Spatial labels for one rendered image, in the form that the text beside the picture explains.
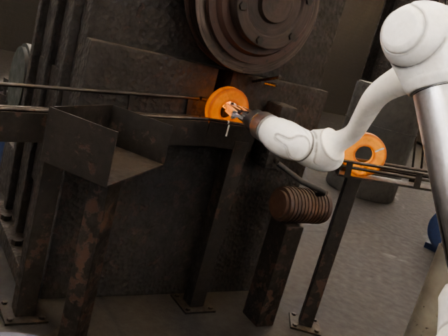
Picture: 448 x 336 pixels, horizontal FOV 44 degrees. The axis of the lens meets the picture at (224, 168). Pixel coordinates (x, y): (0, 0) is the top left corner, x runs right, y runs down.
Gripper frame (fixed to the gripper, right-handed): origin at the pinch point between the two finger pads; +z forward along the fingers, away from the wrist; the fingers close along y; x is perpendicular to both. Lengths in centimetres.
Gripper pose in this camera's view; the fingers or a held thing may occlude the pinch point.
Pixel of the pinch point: (228, 105)
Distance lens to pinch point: 189.0
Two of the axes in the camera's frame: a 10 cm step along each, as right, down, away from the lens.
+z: -4.8, -3.8, 7.9
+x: 2.8, -9.2, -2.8
